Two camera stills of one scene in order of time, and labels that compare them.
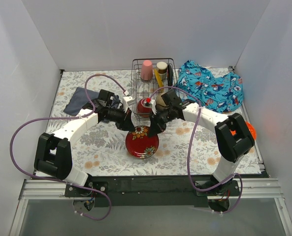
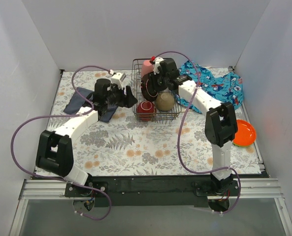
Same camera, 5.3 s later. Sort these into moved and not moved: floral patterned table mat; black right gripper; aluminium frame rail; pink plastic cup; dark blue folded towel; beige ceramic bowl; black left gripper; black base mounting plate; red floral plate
Moved: black right gripper; red floral plate; black left gripper
Not moved: black base mounting plate; floral patterned table mat; aluminium frame rail; dark blue folded towel; pink plastic cup; beige ceramic bowl
